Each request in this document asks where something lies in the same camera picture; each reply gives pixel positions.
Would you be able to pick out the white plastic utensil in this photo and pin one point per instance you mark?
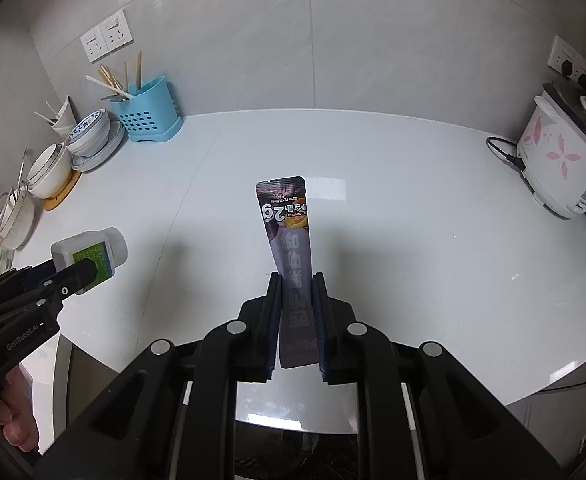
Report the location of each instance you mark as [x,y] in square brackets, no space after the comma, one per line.
[108,86]

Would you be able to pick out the white floral rice cooker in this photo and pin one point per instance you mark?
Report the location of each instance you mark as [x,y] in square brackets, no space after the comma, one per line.
[558,160]

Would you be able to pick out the metal spoon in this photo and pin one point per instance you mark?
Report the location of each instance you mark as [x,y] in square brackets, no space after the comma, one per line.
[115,97]

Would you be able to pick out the black power plug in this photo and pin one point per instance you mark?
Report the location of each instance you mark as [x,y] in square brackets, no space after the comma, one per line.
[569,70]

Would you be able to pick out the blue plastic utensil holder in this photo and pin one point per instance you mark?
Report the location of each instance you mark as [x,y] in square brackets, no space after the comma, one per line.
[148,115]

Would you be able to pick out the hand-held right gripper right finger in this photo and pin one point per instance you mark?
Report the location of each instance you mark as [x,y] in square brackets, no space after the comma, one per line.
[323,330]

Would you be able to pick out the white bowl with dark rim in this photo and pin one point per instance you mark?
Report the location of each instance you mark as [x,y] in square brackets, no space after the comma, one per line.
[45,160]
[53,185]

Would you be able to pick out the white plastic bottle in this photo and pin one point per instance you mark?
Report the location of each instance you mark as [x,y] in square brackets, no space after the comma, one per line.
[88,245]

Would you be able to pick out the clear glass container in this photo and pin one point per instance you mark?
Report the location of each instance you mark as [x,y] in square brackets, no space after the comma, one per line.
[3,262]

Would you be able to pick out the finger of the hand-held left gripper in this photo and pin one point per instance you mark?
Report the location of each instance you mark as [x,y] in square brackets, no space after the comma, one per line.
[83,275]
[38,275]

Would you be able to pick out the bundle of wooden chopsticks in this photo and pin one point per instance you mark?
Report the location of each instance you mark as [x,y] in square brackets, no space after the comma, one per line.
[139,70]

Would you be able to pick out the blue patterned bowl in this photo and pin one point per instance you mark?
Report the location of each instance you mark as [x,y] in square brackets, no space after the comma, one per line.
[90,135]

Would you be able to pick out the white colander bowl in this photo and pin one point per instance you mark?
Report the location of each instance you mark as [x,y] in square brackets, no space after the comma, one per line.
[18,225]

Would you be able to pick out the wooden trivet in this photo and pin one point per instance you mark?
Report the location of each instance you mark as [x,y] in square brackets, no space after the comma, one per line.
[60,202]

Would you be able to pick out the thin white stick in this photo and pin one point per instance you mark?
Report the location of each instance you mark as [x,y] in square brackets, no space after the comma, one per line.
[45,117]
[52,109]

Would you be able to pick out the purple sachet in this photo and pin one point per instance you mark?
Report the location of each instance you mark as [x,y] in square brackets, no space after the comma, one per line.
[285,230]

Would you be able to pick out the white paper cup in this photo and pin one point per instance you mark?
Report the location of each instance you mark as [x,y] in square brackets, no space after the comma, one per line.
[65,122]

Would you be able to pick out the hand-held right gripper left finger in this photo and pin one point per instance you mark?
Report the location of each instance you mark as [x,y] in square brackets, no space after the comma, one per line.
[273,330]

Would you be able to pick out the white wall socket with plug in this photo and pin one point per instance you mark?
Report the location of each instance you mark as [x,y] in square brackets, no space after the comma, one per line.
[558,52]

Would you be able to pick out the person's left hand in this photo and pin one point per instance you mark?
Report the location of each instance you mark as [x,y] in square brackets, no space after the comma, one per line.
[18,410]

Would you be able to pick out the black trash bin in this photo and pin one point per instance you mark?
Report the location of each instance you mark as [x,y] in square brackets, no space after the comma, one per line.
[298,455]

